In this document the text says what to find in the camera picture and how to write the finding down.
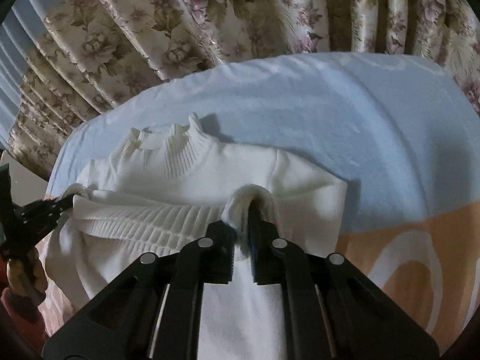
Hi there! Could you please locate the person's left forearm red sleeve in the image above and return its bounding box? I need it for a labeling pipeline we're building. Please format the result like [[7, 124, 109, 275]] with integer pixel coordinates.
[[0, 287, 49, 346]]

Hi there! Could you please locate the person's left hand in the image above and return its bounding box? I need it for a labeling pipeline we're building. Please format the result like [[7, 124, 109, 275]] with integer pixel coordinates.
[[7, 249, 49, 302]]

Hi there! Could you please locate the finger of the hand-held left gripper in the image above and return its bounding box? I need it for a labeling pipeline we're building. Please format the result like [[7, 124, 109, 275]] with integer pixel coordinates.
[[22, 195, 74, 214], [20, 210, 65, 235]]

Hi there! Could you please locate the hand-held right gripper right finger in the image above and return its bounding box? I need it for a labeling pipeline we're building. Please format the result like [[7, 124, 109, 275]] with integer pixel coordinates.
[[245, 203, 440, 360]]

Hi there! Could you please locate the orange and blue printed bedsheet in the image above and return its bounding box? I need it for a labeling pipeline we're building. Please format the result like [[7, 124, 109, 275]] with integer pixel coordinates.
[[37, 53, 480, 351]]

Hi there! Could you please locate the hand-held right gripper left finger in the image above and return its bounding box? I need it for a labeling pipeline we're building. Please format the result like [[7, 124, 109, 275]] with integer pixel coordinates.
[[42, 220, 238, 360]]

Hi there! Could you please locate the blue and floral curtain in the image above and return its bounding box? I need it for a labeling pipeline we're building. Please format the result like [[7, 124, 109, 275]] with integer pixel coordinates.
[[0, 0, 480, 181]]

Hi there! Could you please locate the white knit sweater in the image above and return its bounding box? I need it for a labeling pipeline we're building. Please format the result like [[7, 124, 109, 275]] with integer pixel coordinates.
[[45, 112, 347, 360]]

